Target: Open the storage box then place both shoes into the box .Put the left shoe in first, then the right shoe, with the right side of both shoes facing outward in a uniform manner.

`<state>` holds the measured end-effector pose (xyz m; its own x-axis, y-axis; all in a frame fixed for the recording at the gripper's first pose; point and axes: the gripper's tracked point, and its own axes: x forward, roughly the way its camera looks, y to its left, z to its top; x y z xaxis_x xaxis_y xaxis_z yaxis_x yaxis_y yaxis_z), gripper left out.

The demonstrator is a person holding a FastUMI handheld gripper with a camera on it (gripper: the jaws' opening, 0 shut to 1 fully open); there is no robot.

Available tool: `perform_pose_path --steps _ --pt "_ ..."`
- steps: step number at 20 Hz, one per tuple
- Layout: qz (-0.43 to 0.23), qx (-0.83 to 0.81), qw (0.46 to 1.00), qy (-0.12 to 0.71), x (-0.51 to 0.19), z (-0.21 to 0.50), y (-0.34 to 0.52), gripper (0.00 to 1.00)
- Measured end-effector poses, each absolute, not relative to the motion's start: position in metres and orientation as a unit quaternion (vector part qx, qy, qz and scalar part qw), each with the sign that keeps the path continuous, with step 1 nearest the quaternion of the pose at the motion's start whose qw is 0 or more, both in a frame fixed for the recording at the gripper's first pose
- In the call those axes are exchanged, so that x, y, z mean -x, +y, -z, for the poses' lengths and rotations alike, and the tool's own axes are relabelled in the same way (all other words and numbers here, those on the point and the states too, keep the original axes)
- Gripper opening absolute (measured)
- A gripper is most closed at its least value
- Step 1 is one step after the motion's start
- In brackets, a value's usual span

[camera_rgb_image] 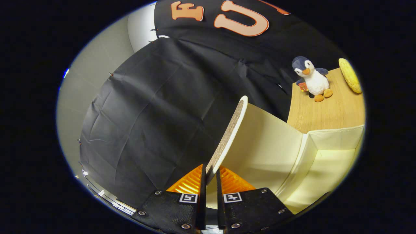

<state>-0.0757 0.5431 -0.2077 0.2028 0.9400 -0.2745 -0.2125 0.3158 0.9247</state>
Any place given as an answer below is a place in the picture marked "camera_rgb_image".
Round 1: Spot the cream fabric storage box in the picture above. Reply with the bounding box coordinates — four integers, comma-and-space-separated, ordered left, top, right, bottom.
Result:
206, 95, 365, 215

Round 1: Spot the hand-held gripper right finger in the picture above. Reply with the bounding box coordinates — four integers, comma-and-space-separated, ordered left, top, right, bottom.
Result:
216, 166, 294, 234

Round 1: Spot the penguin plush toy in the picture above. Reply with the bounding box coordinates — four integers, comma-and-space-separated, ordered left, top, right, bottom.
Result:
292, 56, 333, 102

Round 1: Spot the yellow bun plush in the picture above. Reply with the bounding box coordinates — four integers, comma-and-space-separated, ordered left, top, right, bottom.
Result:
339, 58, 362, 94

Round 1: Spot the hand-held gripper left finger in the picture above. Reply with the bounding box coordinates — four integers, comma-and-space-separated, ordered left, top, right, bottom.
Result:
132, 164, 207, 234

